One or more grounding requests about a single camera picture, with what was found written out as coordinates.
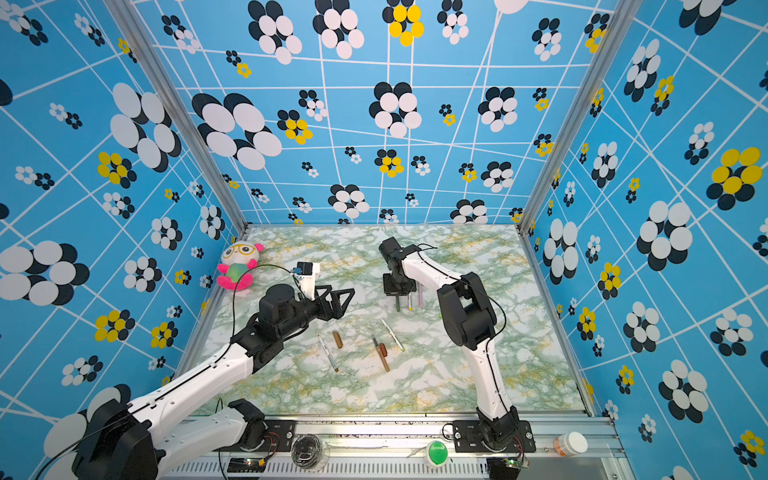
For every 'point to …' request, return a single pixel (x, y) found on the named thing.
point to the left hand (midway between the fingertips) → (344, 289)
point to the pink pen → (420, 295)
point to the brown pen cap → (337, 339)
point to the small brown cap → (383, 349)
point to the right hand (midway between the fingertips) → (396, 292)
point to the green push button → (437, 453)
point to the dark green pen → (398, 306)
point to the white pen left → (328, 354)
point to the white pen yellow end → (410, 301)
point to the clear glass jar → (309, 452)
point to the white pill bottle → (570, 444)
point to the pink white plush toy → (237, 257)
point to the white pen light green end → (397, 340)
